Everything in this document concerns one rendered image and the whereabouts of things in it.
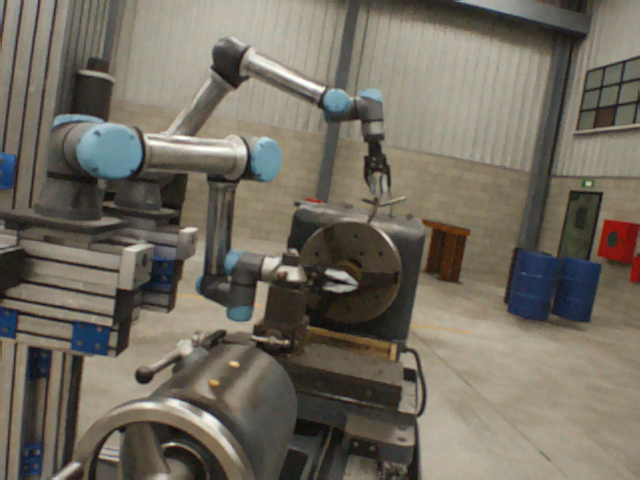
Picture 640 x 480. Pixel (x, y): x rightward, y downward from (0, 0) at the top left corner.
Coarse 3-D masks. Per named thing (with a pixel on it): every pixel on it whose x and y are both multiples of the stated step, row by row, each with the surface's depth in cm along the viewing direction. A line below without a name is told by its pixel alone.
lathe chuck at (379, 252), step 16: (336, 224) 165; (352, 224) 164; (320, 240) 166; (352, 240) 164; (368, 240) 164; (384, 240) 163; (304, 256) 167; (320, 256) 166; (352, 256) 165; (368, 256) 164; (384, 256) 163; (400, 272) 166; (368, 288) 165; (384, 288) 164; (336, 304) 167; (352, 304) 166; (368, 304) 165; (384, 304) 164; (336, 320) 167; (352, 320) 166; (368, 320) 165
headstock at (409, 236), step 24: (312, 216) 182; (336, 216) 182; (360, 216) 182; (384, 216) 192; (288, 240) 185; (408, 240) 177; (360, 264) 180; (408, 264) 177; (408, 288) 178; (312, 312) 184; (384, 312) 180; (408, 312) 179; (384, 336) 181
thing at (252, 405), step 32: (192, 352) 54; (224, 352) 55; (256, 352) 56; (192, 384) 45; (224, 384) 47; (256, 384) 50; (288, 384) 56; (128, 416) 39; (160, 416) 38; (192, 416) 38; (224, 416) 44; (256, 416) 46; (288, 416) 53; (96, 448) 40; (128, 448) 45; (160, 448) 39; (192, 448) 42; (224, 448) 38; (256, 448) 44; (288, 448) 57
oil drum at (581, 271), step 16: (560, 272) 804; (576, 272) 779; (592, 272) 774; (560, 288) 798; (576, 288) 779; (592, 288) 779; (560, 304) 794; (576, 304) 780; (592, 304) 786; (576, 320) 781
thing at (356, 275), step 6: (336, 264) 156; (342, 264) 154; (348, 264) 155; (348, 270) 150; (354, 270) 153; (354, 276) 150; (360, 276) 156; (336, 282) 157; (342, 282) 159; (360, 282) 156; (342, 294) 151
